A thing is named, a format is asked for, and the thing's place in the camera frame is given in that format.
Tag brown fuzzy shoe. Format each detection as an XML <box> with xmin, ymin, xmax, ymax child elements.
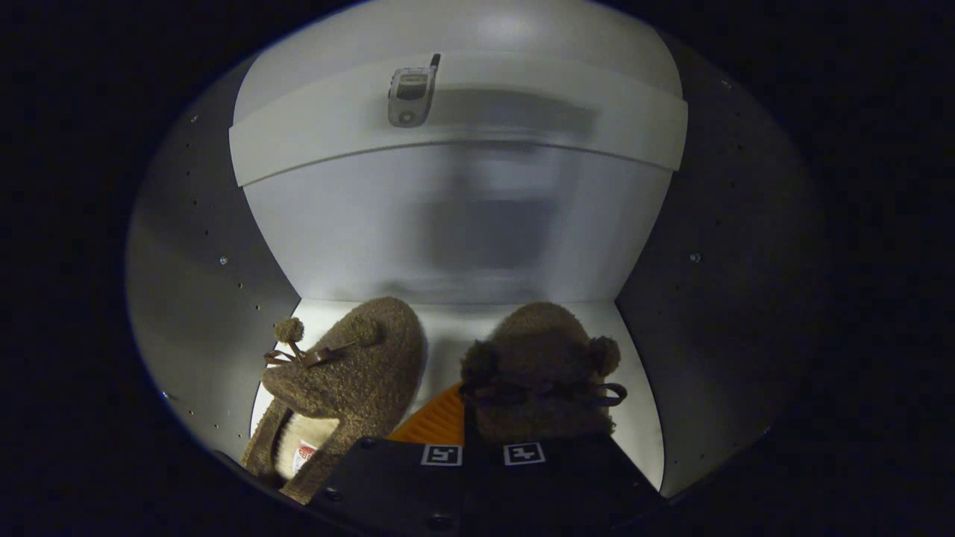
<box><xmin>240</xmin><ymin>296</ymin><xmax>428</xmax><ymax>506</ymax></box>
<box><xmin>459</xmin><ymin>301</ymin><xmax>629</xmax><ymax>448</ymax></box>

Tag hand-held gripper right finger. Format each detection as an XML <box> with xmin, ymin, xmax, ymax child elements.
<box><xmin>466</xmin><ymin>435</ymin><xmax>669</xmax><ymax>537</ymax></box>

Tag grey shoe cabinet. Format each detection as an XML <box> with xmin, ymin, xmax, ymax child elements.
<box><xmin>125</xmin><ymin>0</ymin><xmax>833</xmax><ymax>500</ymax></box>

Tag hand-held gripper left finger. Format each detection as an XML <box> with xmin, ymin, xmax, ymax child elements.
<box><xmin>310</xmin><ymin>382</ymin><xmax>475</xmax><ymax>537</ymax></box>

